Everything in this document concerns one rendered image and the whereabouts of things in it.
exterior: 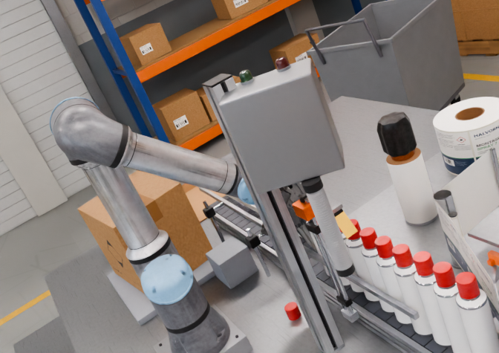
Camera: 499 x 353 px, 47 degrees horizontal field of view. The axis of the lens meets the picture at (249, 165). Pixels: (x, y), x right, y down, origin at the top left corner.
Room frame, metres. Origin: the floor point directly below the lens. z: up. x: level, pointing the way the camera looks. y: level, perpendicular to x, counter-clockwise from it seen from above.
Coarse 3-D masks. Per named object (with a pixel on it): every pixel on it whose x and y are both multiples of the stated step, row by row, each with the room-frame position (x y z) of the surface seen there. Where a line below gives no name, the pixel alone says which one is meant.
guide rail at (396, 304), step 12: (204, 192) 1.84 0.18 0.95; (228, 204) 1.66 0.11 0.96; (252, 216) 1.52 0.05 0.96; (312, 252) 1.22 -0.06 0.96; (324, 264) 1.16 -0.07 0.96; (348, 276) 1.07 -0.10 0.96; (372, 288) 1.00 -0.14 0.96; (384, 300) 0.96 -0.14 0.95; (396, 300) 0.93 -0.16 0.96; (408, 312) 0.89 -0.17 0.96
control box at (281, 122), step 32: (224, 96) 1.00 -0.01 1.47; (256, 96) 0.95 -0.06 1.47; (288, 96) 0.93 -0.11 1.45; (320, 96) 0.93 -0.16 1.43; (256, 128) 0.95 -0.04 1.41; (288, 128) 0.94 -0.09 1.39; (320, 128) 0.93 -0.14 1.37; (256, 160) 0.96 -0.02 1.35; (288, 160) 0.95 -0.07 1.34; (320, 160) 0.93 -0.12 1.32
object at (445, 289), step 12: (444, 264) 0.83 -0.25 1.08; (444, 276) 0.81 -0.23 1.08; (444, 288) 0.81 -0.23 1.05; (456, 288) 0.80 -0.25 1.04; (444, 300) 0.80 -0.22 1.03; (444, 312) 0.81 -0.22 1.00; (456, 312) 0.80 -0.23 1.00; (456, 324) 0.80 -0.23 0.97; (456, 336) 0.80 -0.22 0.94; (456, 348) 0.81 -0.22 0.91; (468, 348) 0.80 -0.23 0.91
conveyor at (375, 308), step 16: (224, 208) 1.81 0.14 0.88; (240, 224) 1.66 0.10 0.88; (256, 224) 1.61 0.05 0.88; (320, 272) 1.24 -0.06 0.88; (368, 304) 1.06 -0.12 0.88; (384, 320) 0.99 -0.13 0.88; (416, 336) 0.91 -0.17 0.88; (432, 336) 0.89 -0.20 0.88; (432, 352) 0.86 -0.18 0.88; (448, 352) 0.84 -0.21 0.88
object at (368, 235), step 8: (360, 232) 1.02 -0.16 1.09; (368, 232) 1.01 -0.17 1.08; (368, 240) 1.00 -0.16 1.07; (368, 248) 1.00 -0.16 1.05; (368, 256) 1.00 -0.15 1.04; (376, 256) 0.99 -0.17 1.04; (368, 264) 1.01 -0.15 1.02; (376, 264) 0.99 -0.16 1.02; (376, 272) 1.00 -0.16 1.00; (376, 280) 1.00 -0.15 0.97; (384, 288) 0.99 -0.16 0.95; (384, 304) 1.00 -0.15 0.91; (392, 312) 0.99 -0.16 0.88
